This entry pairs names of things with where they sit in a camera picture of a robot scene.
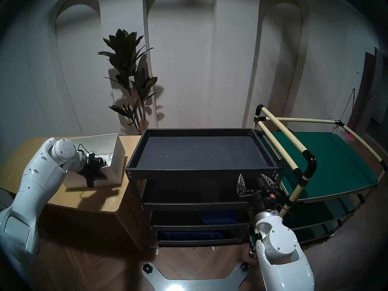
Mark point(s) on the wide blue bin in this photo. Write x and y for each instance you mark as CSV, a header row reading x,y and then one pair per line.
x,y
191,235

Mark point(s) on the white plant tag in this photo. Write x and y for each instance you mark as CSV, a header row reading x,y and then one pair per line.
x,y
131,80

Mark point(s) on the tall green potted plant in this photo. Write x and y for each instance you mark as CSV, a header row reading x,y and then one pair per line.
x,y
127,60

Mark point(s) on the dark grey door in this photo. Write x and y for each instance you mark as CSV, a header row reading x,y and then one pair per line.
x,y
377,93

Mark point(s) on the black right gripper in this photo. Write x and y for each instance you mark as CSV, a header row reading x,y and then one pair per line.
x,y
263,198

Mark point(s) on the pink plastic box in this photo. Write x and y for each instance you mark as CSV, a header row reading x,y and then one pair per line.
x,y
348,136

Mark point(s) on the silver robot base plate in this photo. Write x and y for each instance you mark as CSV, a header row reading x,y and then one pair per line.
x,y
197,284

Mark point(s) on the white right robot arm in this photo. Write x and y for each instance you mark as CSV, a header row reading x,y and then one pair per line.
x,y
282,251

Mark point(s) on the clear plastic water bottle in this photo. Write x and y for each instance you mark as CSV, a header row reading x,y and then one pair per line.
x,y
109,158

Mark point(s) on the black star knob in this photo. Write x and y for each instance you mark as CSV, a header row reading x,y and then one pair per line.
x,y
245,266
148,268

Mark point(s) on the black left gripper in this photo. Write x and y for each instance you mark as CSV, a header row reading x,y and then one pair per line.
x,y
89,164

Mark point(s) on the small blue bin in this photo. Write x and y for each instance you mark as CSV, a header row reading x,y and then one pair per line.
x,y
218,217

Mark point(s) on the light wooden table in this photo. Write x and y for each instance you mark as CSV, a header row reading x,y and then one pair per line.
x,y
18,160

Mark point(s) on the black metal shelf cart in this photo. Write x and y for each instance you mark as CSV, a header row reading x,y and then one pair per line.
x,y
203,152

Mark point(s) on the green cart with cream pipes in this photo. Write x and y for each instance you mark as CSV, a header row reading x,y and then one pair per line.
x,y
327,163

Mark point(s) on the white storage box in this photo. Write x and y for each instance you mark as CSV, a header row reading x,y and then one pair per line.
x,y
116,166

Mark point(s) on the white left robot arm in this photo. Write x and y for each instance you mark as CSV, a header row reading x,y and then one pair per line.
x,y
39,178

